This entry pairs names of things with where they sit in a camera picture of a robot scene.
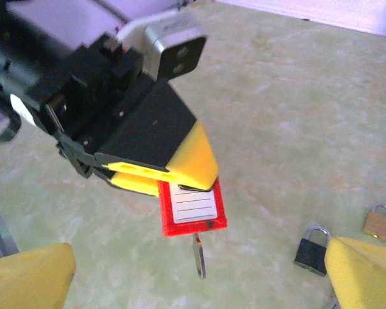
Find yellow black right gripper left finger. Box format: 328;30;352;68
0;243;77;309

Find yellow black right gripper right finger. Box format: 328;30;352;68
324;236;386;309

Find black padlock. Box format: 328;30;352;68
293;225;331;277

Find single silver key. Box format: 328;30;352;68
191;233;207;280

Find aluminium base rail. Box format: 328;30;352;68
0;186;20;262

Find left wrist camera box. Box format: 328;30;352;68
117;9;209;80

